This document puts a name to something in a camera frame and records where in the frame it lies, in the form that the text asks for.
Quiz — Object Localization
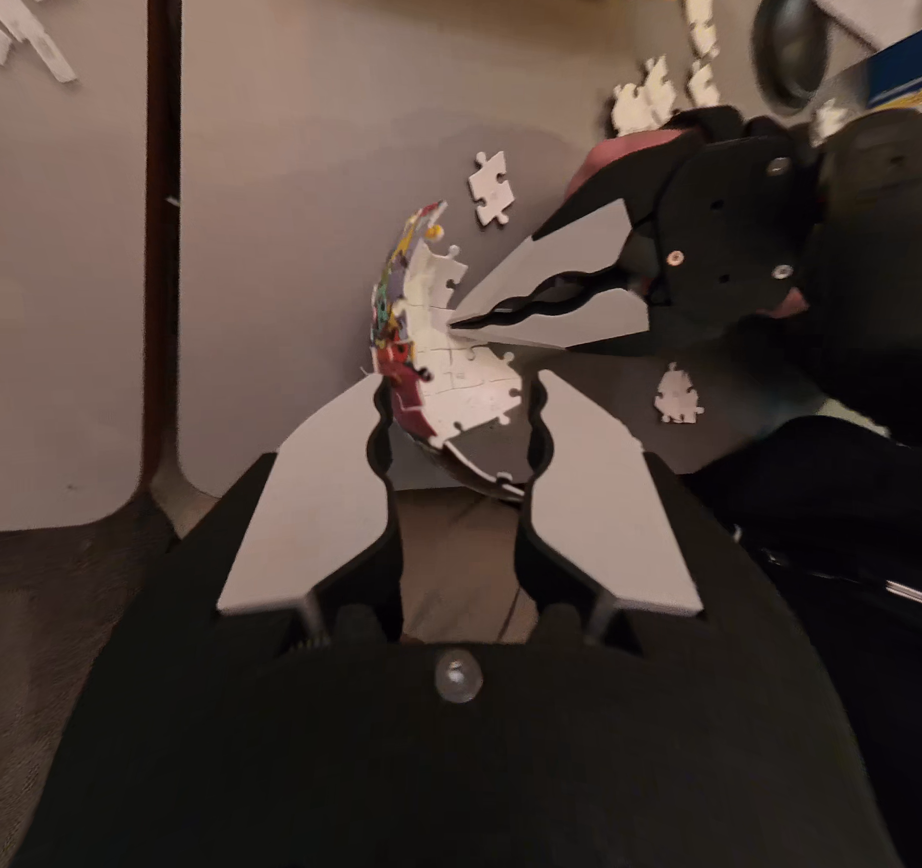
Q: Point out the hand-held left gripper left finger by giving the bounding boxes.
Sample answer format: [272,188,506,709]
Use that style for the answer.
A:
[216,373,404,642]

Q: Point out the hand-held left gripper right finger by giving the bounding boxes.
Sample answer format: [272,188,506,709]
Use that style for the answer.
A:
[515,370,703,642]

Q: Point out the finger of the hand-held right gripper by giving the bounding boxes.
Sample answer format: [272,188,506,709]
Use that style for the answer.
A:
[450,198,636,322]
[452,287,653,350]

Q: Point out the puzzle pieces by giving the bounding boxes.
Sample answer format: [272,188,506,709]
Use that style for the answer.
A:
[468,0,851,426]

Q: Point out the partly built puzzle ball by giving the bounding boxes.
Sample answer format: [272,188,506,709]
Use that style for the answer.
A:
[369,200,527,502]

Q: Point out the black round ball stand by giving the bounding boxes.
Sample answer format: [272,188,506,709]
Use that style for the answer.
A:
[751,0,829,113]

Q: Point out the blue puzzle box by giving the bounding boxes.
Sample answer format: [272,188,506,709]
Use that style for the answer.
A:
[821,29,922,109]

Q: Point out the person's right hand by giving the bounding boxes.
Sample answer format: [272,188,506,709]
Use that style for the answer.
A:
[564,128,694,199]

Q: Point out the person's beige trousers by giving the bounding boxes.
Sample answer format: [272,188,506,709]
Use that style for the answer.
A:
[400,488,540,644]

